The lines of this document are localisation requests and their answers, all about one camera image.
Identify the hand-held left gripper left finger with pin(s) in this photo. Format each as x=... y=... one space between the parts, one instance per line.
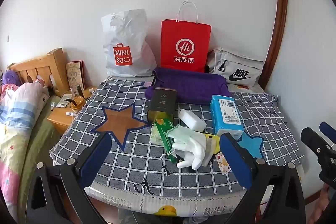
x=97 y=158

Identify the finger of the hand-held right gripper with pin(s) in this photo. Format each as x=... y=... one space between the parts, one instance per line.
x=312 y=140
x=326 y=127

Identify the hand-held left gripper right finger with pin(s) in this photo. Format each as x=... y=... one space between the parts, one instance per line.
x=236 y=161

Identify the yellow black fabric pouch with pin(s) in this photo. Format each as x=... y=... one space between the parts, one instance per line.
x=211 y=140

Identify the white glove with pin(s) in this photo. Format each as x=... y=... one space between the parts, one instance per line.
x=194 y=154

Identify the white sponge block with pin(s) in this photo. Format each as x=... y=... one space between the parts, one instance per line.
x=193 y=120

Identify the small green tissue packet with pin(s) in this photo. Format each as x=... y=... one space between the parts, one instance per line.
x=155 y=138

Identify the green snack packet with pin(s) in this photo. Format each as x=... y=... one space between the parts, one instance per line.
x=164 y=134

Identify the dark green tin box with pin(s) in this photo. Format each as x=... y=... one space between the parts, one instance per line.
x=161 y=103

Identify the fruit print card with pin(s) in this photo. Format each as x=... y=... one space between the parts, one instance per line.
x=223 y=163

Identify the grey checked star blanket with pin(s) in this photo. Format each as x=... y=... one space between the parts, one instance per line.
x=131 y=161

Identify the blue tissue pack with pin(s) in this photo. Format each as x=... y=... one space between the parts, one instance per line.
x=223 y=113

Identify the wooden nightstand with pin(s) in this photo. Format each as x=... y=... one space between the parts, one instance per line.
x=63 y=121

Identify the amber cup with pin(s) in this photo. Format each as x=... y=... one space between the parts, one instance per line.
x=77 y=104

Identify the white spotted plush pillow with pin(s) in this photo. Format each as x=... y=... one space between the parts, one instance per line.
x=44 y=98

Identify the patterned hardcover book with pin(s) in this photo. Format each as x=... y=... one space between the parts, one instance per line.
x=76 y=74

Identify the purple towel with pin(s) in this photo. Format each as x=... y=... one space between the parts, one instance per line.
x=194 y=85

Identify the colourful striped quilt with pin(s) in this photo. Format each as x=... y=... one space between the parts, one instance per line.
x=15 y=113

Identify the grey waist bag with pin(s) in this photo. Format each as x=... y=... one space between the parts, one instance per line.
x=236 y=61

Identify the wooden bed headboard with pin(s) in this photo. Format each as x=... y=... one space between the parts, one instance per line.
x=39 y=66

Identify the purple plush toy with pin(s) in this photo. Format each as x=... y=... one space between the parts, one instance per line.
x=10 y=78

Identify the white plastic shopping bag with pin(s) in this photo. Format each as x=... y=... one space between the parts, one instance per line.
x=126 y=37

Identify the red paper bag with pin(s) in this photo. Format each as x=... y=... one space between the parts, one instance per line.
x=183 y=29

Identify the brown wooden door frame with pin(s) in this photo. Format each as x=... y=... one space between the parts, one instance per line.
x=279 y=16

